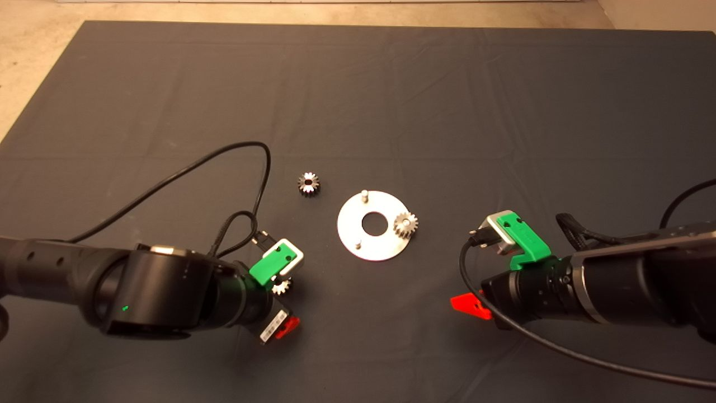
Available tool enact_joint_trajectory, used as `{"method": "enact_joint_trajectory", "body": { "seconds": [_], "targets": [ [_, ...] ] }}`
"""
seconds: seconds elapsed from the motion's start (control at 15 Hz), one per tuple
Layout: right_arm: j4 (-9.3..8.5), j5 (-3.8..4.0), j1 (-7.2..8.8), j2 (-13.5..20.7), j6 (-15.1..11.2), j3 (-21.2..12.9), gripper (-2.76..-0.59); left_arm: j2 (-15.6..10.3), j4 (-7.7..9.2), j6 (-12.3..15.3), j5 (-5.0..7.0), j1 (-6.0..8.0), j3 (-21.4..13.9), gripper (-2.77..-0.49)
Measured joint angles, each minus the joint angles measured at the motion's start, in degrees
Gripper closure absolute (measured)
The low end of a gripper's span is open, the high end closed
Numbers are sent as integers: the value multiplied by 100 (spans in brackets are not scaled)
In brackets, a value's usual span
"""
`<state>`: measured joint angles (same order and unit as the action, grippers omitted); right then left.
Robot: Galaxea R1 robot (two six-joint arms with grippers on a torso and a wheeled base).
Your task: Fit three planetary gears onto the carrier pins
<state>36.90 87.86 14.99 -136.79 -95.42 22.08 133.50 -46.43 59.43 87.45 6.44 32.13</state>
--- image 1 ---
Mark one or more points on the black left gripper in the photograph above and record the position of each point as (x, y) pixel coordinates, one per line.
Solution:
(246, 296)

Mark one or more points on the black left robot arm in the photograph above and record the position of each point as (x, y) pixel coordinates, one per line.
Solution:
(151, 291)

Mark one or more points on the small steel planetary gear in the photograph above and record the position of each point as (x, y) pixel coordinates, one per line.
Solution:
(405, 225)
(281, 287)
(308, 184)

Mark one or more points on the dark grey table cloth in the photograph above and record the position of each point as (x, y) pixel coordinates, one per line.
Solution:
(391, 101)

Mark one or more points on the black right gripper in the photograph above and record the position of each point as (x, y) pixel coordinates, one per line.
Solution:
(531, 291)

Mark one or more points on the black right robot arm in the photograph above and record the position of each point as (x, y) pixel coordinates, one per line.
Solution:
(643, 280)

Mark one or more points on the green left camera mount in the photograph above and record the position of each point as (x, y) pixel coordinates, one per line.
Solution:
(268, 267)

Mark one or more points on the green right camera mount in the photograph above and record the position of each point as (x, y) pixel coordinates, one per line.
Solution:
(526, 240)

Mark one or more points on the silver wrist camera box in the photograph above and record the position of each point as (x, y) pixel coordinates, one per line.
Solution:
(298, 258)
(500, 238)

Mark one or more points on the round metal carrier plate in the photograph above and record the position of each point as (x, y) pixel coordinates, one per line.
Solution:
(349, 224)

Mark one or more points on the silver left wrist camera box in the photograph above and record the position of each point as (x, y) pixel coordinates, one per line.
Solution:
(298, 258)

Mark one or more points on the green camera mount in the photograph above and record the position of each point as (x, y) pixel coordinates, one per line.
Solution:
(526, 240)
(268, 267)

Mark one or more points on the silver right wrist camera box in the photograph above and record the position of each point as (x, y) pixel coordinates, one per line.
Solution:
(500, 238)

